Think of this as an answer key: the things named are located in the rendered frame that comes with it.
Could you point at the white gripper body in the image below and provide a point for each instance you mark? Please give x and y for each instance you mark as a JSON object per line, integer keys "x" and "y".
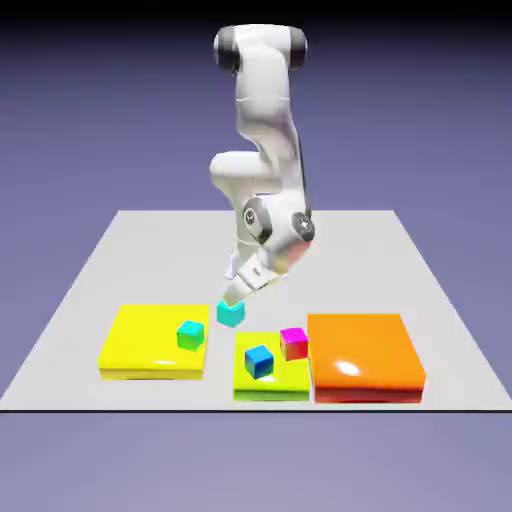
{"x": 236, "y": 294}

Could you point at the small cyan cube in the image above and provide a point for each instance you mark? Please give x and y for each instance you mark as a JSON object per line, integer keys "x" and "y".
{"x": 229, "y": 315}

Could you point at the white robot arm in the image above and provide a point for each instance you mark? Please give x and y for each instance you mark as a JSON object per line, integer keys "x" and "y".
{"x": 264, "y": 120}

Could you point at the small green cube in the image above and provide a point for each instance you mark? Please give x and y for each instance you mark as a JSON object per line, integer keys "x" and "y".
{"x": 190, "y": 335}

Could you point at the small blue cube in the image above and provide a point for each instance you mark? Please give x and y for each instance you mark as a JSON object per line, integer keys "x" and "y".
{"x": 258, "y": 361}

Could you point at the small magenta cube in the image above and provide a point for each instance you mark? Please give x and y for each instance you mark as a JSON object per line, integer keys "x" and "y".
{"x": 294, "y": 343}

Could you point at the large lime box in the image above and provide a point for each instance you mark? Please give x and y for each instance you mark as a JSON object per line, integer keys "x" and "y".
{"x": 280, "y": 378}

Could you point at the large yellow box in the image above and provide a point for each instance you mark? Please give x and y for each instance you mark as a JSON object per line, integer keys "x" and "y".
{"x": 148, "y": 340}

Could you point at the large orange box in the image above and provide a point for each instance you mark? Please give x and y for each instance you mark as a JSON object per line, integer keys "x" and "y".
{"x": 360, "y": 352}

